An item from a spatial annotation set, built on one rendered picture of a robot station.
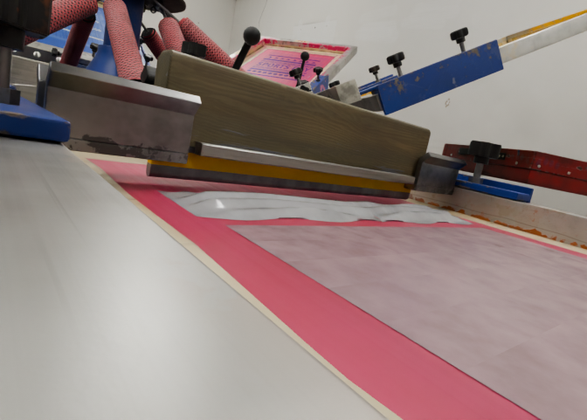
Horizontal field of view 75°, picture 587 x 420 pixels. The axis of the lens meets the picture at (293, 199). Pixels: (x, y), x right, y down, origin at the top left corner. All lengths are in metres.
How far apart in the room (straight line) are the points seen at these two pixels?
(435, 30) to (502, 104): 0.72
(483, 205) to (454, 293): 0.39
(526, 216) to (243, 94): 0.39
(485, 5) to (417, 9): 0.48
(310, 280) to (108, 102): 0.19
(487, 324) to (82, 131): 0.25
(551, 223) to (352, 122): 0.28
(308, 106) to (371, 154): 0.11
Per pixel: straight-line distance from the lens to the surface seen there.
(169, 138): 0.31
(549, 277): 0.32
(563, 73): 2.49
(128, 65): 0.82
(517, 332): 0.19
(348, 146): 0.43
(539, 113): 2.47
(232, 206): 0.27
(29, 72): 0.54
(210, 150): 0.32
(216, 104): 0.33
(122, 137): 0.30
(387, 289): 0.18
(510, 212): 0.58
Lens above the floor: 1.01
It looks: 9 degrees down
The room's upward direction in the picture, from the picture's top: 11 degrees clockwise
